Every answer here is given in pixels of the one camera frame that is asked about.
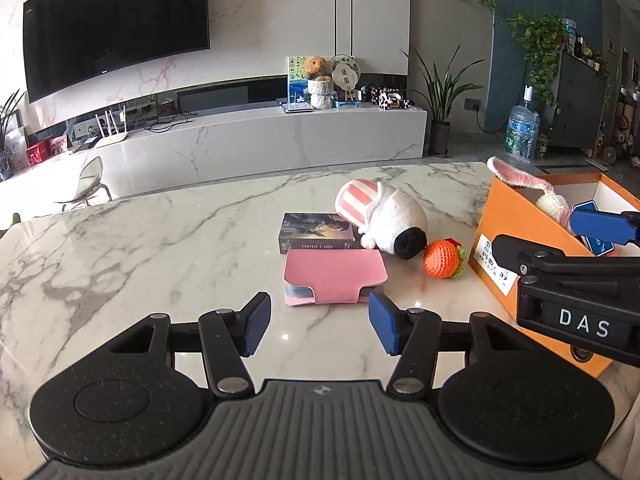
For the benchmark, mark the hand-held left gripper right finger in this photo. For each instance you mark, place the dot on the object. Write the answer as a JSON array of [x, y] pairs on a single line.
[[385, 322]]

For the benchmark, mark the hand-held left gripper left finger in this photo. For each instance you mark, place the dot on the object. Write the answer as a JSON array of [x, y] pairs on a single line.
[[255, 325]]

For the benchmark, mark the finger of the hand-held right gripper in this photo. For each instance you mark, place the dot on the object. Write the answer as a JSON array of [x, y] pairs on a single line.
[[595, 225], [530, 252]]

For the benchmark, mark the orange cardboard box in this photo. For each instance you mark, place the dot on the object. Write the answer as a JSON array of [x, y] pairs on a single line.
[[510, 215]]

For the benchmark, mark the pink leather card holder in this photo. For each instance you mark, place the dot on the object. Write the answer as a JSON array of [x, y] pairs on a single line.
[[330, 272]]

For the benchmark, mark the white pink crochet bunny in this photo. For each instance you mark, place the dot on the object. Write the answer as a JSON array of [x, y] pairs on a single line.
[[515, 174]]

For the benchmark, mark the orange crochet fruit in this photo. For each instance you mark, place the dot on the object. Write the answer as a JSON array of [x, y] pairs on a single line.
[[440, 258]]

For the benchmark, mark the white plush dog striped hat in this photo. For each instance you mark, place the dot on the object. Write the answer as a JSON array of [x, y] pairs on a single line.
[[400, 210]]

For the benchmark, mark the dark illustrated card box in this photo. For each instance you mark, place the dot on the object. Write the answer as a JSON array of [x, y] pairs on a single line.
[[315, 227]]

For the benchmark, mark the blue water jug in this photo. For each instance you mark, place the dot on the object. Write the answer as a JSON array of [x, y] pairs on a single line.
[[520, 132]]

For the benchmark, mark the grey cabinet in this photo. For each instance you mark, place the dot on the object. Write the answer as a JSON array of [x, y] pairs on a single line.
[[575, 105]]

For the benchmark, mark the potted long-leaf plant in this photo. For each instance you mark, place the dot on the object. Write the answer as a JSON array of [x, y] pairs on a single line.
[[440, 140]]

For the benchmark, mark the white marble television console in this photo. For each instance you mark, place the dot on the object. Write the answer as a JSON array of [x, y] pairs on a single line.
[[250, 145]]

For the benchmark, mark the pothos plant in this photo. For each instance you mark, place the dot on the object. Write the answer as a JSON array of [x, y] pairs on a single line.
[[542, 40]]

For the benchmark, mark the blue tissue box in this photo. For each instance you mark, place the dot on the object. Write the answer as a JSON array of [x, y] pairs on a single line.
[[346, 104]]

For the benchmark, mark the silver laptop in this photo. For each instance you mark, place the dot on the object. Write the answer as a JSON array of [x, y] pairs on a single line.
[[295, 106]]

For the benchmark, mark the white rocking chair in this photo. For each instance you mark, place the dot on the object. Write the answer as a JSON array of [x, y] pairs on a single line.
[[87, 175]]

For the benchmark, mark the white router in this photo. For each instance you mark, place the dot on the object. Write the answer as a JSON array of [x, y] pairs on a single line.
[[112, 139]]

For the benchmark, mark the teddy bear bouquet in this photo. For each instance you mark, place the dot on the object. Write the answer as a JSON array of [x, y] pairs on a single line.
[[320, 95]]

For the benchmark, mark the green blue canvas painting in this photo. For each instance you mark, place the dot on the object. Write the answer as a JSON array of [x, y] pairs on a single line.
[[295, 85]]

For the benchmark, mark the round paper fan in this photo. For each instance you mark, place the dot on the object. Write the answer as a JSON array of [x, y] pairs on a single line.
[[345, 75]]

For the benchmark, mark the pink gift box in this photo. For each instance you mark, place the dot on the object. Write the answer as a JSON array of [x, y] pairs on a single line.
[[57, 145]]

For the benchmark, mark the red gift box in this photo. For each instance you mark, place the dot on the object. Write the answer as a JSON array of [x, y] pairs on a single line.
[[37, 154]]

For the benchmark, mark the leafy plant in blue vase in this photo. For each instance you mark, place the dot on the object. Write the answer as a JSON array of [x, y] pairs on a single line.
[[7, 120]]

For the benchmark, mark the dark wall outlet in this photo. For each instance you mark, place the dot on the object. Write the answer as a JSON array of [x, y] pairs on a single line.
[[472, 105]]

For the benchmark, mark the black wall television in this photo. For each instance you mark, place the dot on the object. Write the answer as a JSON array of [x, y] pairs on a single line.
[[115, 30]]

